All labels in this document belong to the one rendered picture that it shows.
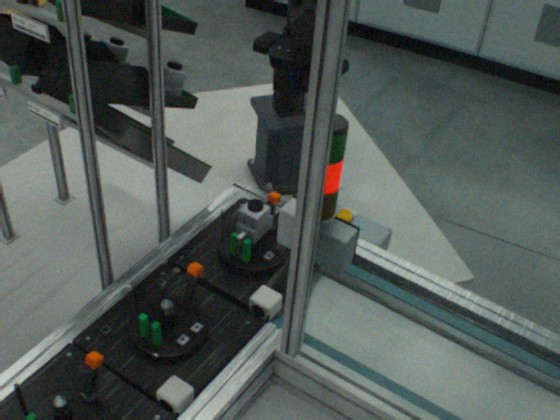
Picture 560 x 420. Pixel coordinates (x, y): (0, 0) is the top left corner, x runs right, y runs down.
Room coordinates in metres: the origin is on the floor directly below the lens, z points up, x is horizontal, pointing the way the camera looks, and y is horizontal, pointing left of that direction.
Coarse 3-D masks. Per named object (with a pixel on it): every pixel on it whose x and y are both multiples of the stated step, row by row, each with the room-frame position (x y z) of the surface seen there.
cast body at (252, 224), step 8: (256, 200) 0.97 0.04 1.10; (248, 208) 0.96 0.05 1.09; (256, 208) 0.95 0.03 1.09; (264, 208) 0.96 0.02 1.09; (240, 216) 0.95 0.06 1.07; (248, 216) 0.94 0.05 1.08; (256, 216) 0.94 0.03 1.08; (264, 216) 0.95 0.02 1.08; (272, 216) 0.98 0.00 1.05; (240, 224) 0.95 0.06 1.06; (248, 224) 0.94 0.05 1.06; (256, 224) 0.93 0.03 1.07; (264, 224) 0.95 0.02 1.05; (240, 232) 0.94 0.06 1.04; (248, 232) 0.93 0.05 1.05; (256, 232) 0.93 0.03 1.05; (264, 232) 0.95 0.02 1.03; (240, 240) 0.92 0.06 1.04; (256, 240) 0.93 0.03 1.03
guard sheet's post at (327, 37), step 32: (320, 0) 0.73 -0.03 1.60; (320, 32) 0.73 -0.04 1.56; (320, 64) 0.73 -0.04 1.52; (320, 96) 0.72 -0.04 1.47; (320, 128) 0.72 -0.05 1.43; (320, 160) 0.72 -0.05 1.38; (320, 192) 0.73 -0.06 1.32; (288, 288) 0.73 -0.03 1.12; (288, 320) 0.73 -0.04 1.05; (288, 352) 0.72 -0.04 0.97
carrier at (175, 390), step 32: (128, 288) 0.74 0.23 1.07; (160, 288) 0.84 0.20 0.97; (96, 320) 0.75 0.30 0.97; (128, 320) 0.76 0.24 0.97; (160, 320) 0.74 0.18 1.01; (192, 320) 0.76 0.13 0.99; (224, 320) 0.78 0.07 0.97; (256, 320) 0.79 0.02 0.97; (128, 352) 0.69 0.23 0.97; (160, 352) 0.68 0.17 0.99; (192, 352) 0.70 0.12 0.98; (224, 352) 0.71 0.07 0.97; (160, 384) 0.63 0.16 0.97; (192, 384) 0.64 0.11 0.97
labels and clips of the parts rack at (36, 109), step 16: (16, 0) 0.95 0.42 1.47; (16, 16) 0.94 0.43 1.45; (32, 32) 0.93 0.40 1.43; (48, 32) 0.91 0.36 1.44; (16, 80) 0.97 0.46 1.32; (0, 96) 0.99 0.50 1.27; (32, 112) 0.95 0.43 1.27; (48, 112) 0.92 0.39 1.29; (112, 144) 1.09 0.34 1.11; (144, 160) 1.05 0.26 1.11
